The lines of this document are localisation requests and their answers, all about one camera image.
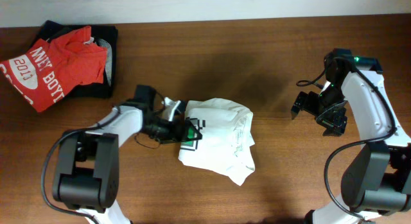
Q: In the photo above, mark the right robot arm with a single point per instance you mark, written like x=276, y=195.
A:
x=377, y=182

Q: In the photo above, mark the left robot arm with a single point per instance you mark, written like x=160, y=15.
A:
x=80, y=175

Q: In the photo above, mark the black folded garment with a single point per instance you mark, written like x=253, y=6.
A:
x=104, y=36

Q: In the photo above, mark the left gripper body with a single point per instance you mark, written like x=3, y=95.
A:
x=160, y=129

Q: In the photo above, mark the grey folded garment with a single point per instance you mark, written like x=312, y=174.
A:
x=108, y=63

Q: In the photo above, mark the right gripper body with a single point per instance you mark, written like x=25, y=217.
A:
x=310, y=103

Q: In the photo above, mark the red printed t-shirt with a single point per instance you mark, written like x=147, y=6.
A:
x=50, y=70

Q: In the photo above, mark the white printed t-shirt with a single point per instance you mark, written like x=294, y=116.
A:
x=225, y=126

